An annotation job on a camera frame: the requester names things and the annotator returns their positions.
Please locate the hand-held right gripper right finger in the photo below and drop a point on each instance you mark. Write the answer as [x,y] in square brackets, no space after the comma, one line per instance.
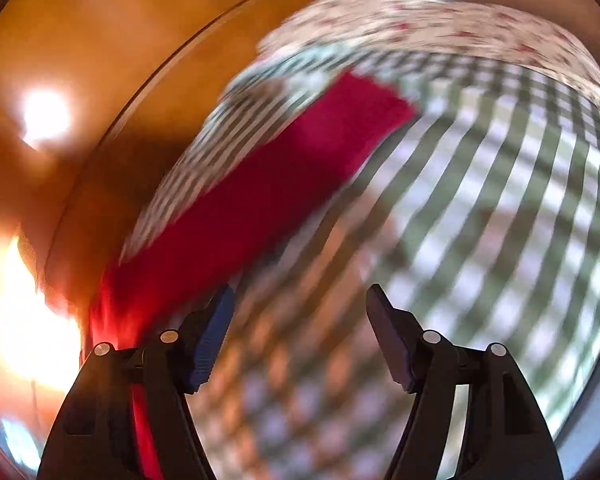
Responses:
[387,330]

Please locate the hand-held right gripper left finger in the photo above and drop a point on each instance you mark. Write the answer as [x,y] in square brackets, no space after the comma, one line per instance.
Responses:
[215,330]

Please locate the red garment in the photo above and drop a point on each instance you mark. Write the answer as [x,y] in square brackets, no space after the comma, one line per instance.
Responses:
[280,170]

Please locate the green white checked bedsheet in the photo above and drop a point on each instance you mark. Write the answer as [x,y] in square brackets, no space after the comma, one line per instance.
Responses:
[480,210]

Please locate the wooden wardrobe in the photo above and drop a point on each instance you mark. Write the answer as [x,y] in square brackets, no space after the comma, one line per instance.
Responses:
[130,35]

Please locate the floral red white cloth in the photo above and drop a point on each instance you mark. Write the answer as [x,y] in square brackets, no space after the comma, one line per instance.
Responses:
[430,25]

